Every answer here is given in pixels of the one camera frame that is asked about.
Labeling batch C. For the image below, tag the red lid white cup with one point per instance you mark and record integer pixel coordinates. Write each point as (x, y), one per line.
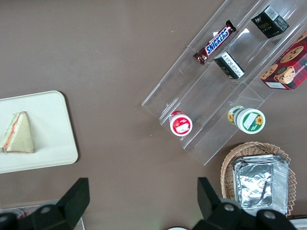
(181, 124)

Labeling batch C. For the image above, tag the stack of foil trays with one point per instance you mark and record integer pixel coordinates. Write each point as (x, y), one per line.
(254, 184)

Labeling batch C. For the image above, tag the clear acrylic stepped shelf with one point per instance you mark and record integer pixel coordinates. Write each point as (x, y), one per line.
(204, 95)

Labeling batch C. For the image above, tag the triangular sandwich wedge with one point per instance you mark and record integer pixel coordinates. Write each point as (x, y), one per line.
(20, 136)

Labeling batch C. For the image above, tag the white rectangular snack tray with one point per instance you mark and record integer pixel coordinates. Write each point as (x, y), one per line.
(299, 224)

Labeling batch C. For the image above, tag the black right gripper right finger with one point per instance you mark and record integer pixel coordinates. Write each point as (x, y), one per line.
(211, 203)

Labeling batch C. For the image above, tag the light tan wicker basket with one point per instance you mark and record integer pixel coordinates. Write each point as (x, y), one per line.
(227, 167)

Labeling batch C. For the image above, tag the small black carton box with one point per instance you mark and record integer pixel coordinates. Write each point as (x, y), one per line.
(229, 65)
(268, 22)

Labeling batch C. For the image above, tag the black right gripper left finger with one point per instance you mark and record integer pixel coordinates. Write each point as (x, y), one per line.
(69, 203)

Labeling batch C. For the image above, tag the Snickers chocolate bar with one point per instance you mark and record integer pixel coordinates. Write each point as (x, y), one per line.
(216, 42)

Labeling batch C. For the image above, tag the green lid white cup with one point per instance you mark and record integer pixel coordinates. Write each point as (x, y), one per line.
(249, 121)

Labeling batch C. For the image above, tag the cream plastic serving tray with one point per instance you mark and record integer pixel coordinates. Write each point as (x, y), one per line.
(52, 134)

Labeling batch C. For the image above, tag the red tartan cookie box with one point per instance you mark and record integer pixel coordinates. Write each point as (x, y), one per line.
(290, 69)

